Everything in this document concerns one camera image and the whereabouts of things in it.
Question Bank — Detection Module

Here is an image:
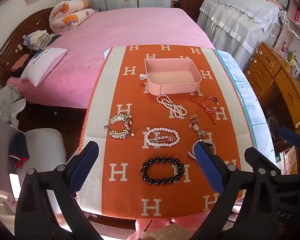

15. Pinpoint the white pillow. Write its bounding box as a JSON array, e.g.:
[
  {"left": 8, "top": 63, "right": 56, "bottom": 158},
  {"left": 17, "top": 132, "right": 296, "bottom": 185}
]
[{"left": 20, "top": 47, "right": 68, "bottom": 88}]

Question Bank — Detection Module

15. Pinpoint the white teal leaf tablecloth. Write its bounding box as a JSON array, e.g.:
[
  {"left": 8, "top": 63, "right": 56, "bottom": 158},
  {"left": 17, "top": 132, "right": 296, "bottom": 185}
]
[{"left": 213, "top": 49, "right": 277, "bottom": 177}]

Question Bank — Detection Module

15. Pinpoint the white lace furniture cover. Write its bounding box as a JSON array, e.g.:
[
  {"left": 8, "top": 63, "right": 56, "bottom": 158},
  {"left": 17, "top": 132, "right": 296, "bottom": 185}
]
[{"left": 197, "top": 0, "right": 288, "bottom": 68}]

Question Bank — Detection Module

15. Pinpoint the orange letter print blanket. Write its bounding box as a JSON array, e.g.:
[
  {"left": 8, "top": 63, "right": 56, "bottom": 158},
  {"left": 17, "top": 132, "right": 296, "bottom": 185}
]
[{"left": 76, "top": 44, "right": 253, "bottom": 217}]

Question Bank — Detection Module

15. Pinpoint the bear print rolled quilt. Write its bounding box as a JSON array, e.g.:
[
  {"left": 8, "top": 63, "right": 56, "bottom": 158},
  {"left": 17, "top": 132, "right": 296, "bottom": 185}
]
[{"left": 49, "top": 0, "right": 95, "bottom": 34}]

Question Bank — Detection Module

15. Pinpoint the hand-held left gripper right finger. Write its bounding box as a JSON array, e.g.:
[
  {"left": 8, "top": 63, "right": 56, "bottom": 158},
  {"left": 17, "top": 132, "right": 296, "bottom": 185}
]
[{"left": 194, "top": 142, "right": 280, "bottom": 240}]

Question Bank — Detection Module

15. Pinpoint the white chair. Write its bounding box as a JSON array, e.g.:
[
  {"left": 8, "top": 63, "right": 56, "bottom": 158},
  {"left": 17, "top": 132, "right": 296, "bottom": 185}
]
[{"left": 9, "top": 128, "right": 91, "bottom": 207}]

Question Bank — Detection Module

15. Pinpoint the crumpled white cloth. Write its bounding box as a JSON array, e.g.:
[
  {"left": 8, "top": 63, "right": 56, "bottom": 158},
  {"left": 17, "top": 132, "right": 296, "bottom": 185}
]
[{"left": 0, "top": 85, "right": 27, "bottom": 126}]

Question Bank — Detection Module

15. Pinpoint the pink cloth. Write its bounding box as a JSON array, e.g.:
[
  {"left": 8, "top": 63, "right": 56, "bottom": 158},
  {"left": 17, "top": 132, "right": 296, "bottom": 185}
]
[{"left": 129, "top": 211, "right": 217, "bottom": 240}]

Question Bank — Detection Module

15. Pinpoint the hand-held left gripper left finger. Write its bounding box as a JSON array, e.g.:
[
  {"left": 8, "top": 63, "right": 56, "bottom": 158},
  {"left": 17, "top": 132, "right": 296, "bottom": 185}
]
[{"left": 14, "top": 141, "right": 103, "bottom": 240}]

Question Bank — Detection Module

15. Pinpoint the dark garment with red stripe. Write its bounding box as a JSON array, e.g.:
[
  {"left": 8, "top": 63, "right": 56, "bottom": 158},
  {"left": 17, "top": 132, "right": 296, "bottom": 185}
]
[{"left": 9, "top": 132, "right": 30, "bottom": 170}]

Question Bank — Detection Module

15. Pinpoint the white pearl necklace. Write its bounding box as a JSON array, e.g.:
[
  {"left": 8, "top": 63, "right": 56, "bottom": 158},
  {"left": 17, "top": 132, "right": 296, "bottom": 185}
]
[{"left": 156, "top": 94, "right": 187, "bottom": 118}]

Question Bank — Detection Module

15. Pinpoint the dark clothes pile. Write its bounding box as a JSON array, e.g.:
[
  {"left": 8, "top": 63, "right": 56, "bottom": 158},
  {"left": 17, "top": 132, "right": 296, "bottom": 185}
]
[{"left": 10, "top": 51, "right": 33, "bottom": 78}]

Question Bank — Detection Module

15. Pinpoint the folded beige clothes stack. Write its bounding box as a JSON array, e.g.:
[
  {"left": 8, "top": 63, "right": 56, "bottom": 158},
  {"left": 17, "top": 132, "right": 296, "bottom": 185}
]
[{"left": 22, "top": 29, "right": 62, "bottom": 51}]

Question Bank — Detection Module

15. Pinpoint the pink jewelry box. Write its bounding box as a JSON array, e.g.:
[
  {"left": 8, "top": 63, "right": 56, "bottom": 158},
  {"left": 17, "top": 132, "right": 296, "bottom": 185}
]
[{"left": 139, "top": 57, "right": 202, "bottom": 96}]

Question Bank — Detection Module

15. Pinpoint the red bangle with string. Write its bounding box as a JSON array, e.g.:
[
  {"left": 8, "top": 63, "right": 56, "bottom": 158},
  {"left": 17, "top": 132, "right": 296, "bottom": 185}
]
[{"left": 189, "top": 95, "right": 221, "bottom": 125}]

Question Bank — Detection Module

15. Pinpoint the snack packet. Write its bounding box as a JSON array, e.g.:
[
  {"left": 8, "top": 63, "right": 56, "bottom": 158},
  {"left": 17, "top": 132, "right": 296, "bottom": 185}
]
[{"left": 279, "top": 146, "right": 298, "bottom": 176}]

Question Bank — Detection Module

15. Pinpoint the white bangle with flower charm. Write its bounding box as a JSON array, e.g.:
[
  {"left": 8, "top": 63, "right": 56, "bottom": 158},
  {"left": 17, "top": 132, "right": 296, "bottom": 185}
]
[{"left": 187, "top": 130, "right": 217, "bottom": 159}]

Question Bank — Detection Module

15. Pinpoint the cardboard box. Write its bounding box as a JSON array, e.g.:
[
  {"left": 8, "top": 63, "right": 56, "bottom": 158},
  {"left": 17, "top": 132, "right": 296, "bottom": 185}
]
[{"left": 149, "top": 223, "right": 191, "bottom": 240}]

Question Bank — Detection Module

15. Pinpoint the dark wooden headboard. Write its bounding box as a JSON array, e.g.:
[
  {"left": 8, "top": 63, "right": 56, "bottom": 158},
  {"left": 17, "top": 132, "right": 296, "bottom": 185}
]
[{"left": 0, "top": 7, "right": 56, "bottom": 86}]

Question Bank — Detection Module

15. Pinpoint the white pearl bracelet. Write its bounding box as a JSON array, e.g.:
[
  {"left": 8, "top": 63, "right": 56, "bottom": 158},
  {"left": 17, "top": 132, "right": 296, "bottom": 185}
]
[{"left": 143, "top": 127, "right": 181, "bottom": 148}]

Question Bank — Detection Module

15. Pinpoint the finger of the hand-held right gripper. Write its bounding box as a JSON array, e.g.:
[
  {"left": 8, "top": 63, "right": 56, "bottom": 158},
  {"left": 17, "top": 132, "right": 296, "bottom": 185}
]
[
  {"left": 244, "top": 147, "right": 289, "bottom": 180},
  {"left": 279, "top": 127, "right": 300, "bottom": 150}
]

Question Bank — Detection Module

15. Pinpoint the wooden bookshelf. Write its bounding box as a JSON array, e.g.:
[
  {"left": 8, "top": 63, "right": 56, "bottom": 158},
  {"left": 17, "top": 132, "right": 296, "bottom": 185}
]
[{"left": 279, "top": 0, "right": 300, "bottom": 56}]

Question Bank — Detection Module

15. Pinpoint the black bead bracelet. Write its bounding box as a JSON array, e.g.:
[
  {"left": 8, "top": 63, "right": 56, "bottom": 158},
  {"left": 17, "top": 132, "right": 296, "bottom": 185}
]
[{"left": 140, "top": 156, "right": 185, "bottom": 185}]

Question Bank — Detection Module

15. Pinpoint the gold pearl hairpin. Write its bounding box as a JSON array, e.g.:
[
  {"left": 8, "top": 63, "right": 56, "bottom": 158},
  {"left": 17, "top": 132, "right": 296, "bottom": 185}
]
[{"left": 152, "top": 134, "right": 177, "bottom": 143}]

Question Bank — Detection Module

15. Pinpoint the orange wooden cabinet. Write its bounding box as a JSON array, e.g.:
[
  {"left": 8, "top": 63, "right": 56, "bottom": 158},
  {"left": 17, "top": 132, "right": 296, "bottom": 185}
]
[{"left": 244, "top": 41, "right": 300, "bottom": 176}]

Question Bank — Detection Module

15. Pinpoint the pink bed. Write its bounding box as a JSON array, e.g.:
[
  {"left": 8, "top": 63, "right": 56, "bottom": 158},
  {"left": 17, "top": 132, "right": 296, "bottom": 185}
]
[{"left": 6, "top": 7, "right": 216, "bottom": 110}]

